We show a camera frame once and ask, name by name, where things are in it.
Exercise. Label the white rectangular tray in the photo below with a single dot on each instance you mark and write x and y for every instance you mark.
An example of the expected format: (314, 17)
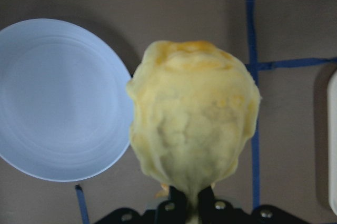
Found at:
(331, 113)

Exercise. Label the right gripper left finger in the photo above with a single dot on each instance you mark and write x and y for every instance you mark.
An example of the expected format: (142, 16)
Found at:
(170, 210)

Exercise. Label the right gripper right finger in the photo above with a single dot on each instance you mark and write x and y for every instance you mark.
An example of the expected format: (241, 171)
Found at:
(218, 210)

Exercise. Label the blue plate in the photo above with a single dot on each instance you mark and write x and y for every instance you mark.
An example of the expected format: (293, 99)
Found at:
(65, 112)

